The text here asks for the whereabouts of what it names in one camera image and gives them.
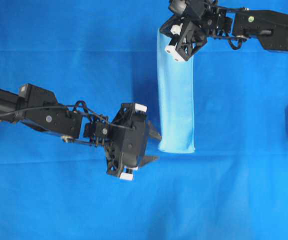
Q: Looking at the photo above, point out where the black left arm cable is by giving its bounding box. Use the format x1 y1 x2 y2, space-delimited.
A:
0 100 134 131

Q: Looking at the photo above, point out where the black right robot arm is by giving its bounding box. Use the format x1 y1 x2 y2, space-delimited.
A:
159 0 288 62

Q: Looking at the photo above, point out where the light blue towel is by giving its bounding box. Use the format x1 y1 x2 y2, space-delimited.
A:
157 32 195 154

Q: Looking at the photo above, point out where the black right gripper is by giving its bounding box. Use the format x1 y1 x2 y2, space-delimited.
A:
159 0 208 62

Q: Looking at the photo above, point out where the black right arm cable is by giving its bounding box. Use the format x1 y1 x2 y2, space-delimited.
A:
227 34 249 50

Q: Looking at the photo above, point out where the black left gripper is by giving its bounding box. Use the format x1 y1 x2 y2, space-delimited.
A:
105 103 162 181

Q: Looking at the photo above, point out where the blue table cloth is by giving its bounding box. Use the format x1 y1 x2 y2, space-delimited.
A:
0 0 288 240

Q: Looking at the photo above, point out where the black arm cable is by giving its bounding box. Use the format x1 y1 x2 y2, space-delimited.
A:
227 34 249 50
0 100 134 131

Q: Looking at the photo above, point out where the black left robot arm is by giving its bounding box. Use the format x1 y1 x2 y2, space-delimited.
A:
0 83 162 181

